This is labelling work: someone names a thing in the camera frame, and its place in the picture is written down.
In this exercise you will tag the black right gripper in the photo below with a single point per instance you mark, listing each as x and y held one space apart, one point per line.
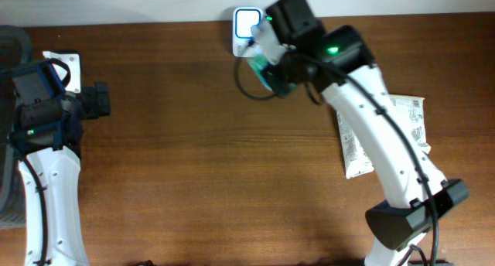
280 87

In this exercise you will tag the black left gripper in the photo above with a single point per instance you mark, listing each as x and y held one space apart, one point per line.
97 100

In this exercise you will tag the teal tissue pack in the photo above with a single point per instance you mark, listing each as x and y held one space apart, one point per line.
262 69

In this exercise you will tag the white tube with gold cap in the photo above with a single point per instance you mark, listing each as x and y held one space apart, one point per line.
355 158

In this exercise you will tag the cream snack bag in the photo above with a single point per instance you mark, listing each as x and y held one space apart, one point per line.
411 108

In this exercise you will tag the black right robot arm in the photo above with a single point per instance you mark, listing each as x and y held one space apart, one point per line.
343 70

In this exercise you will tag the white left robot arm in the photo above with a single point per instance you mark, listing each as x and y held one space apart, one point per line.
45 140

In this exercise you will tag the white barcode scanner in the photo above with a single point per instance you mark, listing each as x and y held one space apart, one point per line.
243 19

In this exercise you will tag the dark grey plastic basket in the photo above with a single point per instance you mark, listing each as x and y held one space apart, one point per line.
16 48

